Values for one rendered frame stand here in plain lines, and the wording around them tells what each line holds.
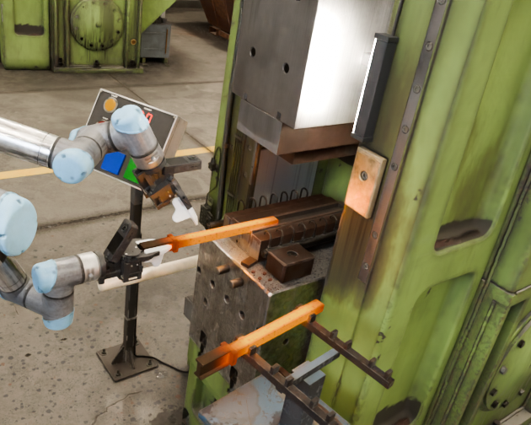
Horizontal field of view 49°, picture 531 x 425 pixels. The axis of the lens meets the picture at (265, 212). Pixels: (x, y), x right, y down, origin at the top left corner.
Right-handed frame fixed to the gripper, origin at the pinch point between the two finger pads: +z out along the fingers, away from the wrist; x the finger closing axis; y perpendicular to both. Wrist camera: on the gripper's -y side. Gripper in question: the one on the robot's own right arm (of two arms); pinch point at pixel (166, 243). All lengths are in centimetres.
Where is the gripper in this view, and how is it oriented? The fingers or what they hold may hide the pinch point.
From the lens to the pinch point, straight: 163.5
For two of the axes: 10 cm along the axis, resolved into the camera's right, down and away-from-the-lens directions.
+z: 7.9, -1.6, 5.9
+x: 5.9, 4.6, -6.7
